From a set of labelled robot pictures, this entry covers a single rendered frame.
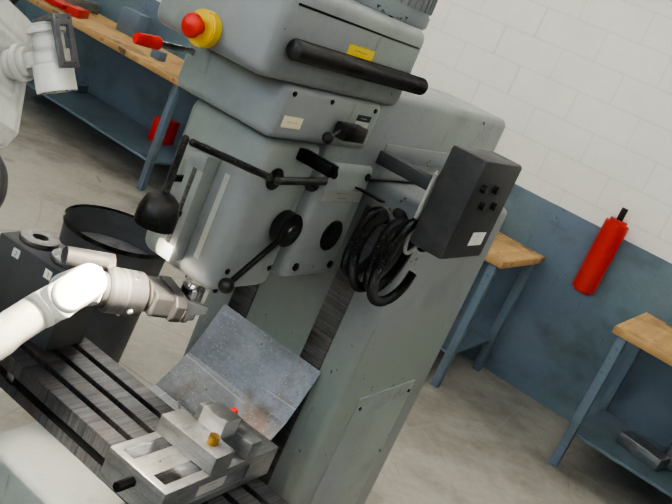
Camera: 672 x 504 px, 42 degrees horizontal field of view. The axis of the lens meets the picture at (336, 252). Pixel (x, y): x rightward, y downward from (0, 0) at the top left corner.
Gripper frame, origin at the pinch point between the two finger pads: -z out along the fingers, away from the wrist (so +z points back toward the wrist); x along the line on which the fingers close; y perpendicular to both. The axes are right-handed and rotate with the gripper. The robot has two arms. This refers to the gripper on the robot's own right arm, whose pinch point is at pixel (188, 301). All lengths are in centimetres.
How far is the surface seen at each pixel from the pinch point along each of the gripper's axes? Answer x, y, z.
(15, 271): 38.2, 17.0, 20.8
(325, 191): -6.4, -30.9, -15.5
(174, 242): -6.3, -14.3, 11.4
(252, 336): 17.5, 15.0, -31.3
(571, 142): 227, -42, -360
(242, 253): -10.6, -16.4, -0.4
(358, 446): 1, 34, -64
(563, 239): 204, 15, -369
